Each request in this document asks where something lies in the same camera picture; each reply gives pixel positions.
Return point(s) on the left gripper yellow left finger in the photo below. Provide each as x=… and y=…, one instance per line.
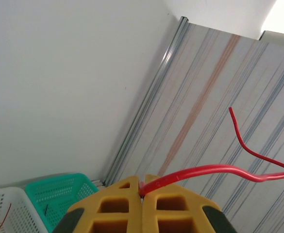
x=122, y=194

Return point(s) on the teal plastic basket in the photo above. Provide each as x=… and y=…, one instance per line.
x=64, y=189

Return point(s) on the white plastic basket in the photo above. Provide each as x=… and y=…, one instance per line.
x=8, y=208

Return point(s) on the aluminium frame post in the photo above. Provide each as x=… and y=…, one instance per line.
x=143, y=109

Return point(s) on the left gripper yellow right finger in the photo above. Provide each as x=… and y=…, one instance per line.
x=185, y=196

